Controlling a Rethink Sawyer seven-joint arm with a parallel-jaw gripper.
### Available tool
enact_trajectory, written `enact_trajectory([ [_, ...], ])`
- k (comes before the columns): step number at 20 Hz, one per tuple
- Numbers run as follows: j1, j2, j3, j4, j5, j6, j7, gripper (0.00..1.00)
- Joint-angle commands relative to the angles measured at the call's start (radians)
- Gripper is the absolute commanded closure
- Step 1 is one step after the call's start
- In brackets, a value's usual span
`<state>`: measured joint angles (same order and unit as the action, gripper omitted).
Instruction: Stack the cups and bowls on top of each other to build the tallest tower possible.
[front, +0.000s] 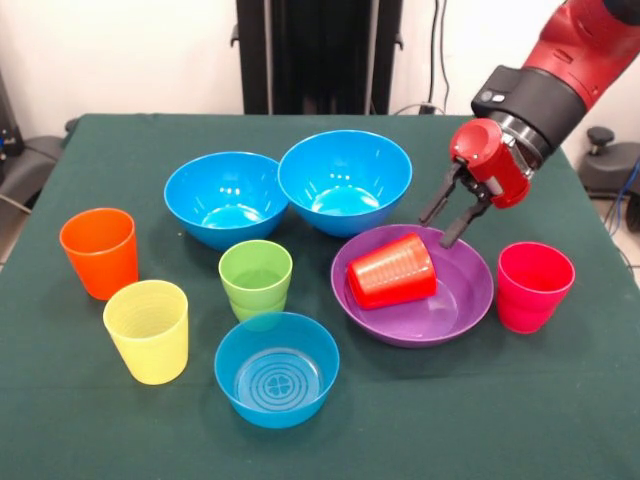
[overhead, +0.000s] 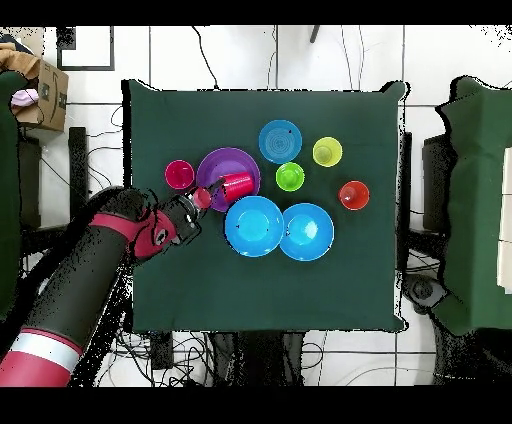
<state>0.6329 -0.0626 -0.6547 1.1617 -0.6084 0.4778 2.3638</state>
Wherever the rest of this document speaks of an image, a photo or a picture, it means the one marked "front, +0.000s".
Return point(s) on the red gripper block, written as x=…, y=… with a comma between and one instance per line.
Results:
x=492, y=160

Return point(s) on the red plastic cup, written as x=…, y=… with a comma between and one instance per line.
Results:
x=392, y=272

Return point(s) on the purple plastic bowl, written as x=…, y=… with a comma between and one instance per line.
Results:
x=460, y=300

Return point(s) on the large blue plastic bowl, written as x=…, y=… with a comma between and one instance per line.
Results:
x=345, y=170
x=225, y=190

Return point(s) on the pink plastic cup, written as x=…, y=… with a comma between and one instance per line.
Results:
x=532, y=295

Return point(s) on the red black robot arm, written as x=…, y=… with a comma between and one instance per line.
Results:
x=565, y=75

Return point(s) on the dark grey machine foot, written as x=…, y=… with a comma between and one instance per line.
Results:
x=30, y=165
x=610, y=165

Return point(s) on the green plastic cup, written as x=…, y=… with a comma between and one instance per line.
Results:
x=250, y=312
x=255, y=275

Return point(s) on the dark green tablecloth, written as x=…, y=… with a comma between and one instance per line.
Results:
x=450, y=425

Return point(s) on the small patterned blue bowl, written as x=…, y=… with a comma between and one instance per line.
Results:
x=277, y=415

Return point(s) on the yellow plastic cup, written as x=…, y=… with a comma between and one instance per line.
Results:
x=150, y=345

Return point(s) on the orange plastic cup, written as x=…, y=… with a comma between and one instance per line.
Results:
x=100, y=260

